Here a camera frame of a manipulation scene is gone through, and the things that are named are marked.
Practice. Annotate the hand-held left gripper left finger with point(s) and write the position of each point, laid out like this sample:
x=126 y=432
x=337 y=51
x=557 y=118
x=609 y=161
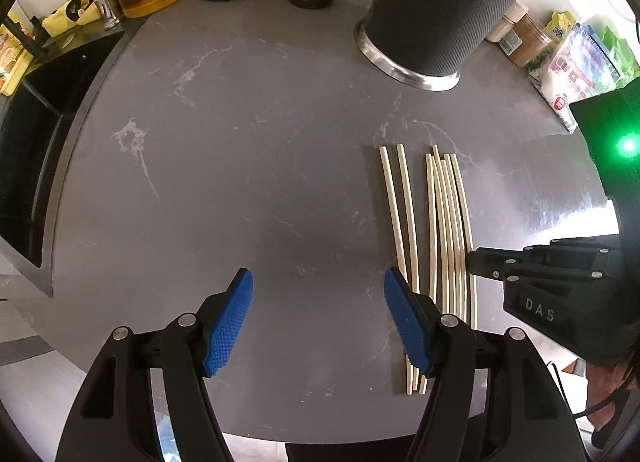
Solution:
x=227 y=332

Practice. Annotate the small metal knob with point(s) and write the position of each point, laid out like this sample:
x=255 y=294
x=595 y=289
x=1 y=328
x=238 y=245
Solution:
x=107 y=9

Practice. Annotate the colourful printed package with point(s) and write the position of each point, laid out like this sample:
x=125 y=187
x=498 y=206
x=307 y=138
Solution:
x=11 y=57

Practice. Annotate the yellow cloth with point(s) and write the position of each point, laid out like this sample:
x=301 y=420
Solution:
x=70 y=17

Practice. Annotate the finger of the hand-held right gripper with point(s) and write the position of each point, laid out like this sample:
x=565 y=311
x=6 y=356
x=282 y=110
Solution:
x=550 y=269
x=500 y=256

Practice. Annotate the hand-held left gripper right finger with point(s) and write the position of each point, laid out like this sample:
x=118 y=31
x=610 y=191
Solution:
x=407 y=327

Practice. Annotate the bunch of wooden chopsticks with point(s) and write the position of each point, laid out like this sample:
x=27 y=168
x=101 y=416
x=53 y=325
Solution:
x=447 y=242

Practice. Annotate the black cylindrical utensil holder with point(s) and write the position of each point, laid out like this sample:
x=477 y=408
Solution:
x=440 y=7

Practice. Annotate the black sink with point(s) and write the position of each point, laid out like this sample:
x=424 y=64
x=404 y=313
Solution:
x=35 y=152

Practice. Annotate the brown spice jar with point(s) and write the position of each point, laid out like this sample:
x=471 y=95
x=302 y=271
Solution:
x=532 y=42

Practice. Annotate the yellow snack packet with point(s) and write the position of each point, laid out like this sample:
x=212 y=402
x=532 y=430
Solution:
x=562 y=24

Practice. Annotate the green plastic bag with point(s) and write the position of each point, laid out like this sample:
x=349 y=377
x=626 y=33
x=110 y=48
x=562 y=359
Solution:
x=617 y=47

